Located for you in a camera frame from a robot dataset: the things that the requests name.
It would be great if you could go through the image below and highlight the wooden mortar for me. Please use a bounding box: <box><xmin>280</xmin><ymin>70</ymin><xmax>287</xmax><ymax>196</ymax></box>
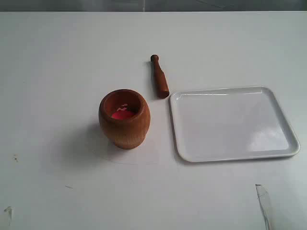
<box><xmin>99</xmin><ymin>89</ymin><xmax>151</xmax><ymax>150</ymax></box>

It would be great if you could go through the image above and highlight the wooden pestle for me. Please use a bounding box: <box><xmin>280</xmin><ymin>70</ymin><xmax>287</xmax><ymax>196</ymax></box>
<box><xmin>150</xmin><ymin>54</ymin><xmax>169</xmax><ymax>99</ymax></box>

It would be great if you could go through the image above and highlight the white rectangular tray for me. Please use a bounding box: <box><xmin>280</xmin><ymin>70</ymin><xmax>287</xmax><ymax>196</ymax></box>
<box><xmin>170</xmin><ymin>86</ymin><xmax>300</xmax><ymax>163</ymax></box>

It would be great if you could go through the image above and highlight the clear tape piece left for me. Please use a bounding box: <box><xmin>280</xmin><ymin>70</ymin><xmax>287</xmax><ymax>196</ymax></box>
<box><xmin>4</xmin><ymin>206</ymin><xmax>13</xmax><ymax>226</ymax></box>

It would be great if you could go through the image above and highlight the clear tape strip right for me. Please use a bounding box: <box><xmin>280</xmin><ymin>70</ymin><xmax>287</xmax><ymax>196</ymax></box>
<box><xmin>255</xmin><ymin>184</ymin><xmax>274</xmax><ymax>230</ymax></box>

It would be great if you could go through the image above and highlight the red object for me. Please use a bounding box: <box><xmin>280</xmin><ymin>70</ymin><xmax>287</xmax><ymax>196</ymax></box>
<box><xmin>111</xmin><ymin>110</ymin><xmax>135</xmax><ymax>120</ymax></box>

